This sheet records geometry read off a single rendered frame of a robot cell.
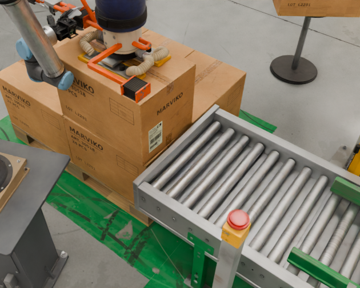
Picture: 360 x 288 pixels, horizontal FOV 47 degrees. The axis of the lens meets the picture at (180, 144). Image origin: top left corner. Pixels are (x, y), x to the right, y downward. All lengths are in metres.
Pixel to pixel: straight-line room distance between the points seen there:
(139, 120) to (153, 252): 0.87
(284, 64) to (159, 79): 1.99
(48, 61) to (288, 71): 2.33
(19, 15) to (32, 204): 0.71
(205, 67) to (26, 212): 1.48
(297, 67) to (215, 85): 1.33
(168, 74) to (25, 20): 0.67
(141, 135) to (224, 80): 0.87
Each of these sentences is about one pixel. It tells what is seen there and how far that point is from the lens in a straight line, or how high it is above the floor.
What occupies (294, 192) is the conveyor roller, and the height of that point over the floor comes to 0.55.
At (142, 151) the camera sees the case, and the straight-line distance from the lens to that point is 1.97.
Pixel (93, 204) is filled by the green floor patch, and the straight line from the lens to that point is 2.61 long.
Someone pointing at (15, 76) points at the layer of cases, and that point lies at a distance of 2.72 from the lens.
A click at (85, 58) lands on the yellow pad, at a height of 0.96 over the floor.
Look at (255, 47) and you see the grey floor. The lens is 3.96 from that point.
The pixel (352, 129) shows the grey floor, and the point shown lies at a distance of 3.33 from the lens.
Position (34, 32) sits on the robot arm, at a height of 1.25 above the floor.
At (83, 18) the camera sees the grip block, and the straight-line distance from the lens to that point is 2.07.
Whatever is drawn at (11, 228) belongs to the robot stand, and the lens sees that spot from 1.70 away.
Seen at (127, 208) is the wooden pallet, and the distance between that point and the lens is 2.54.
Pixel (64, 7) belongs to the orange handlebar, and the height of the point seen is 1.09.
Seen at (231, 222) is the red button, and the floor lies 1.04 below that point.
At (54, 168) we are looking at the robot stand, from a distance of 1.83.
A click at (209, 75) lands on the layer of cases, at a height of 0.54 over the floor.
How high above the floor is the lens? 2.10
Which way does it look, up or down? 46 degrees down
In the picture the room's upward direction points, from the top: 3 degrees clockwise
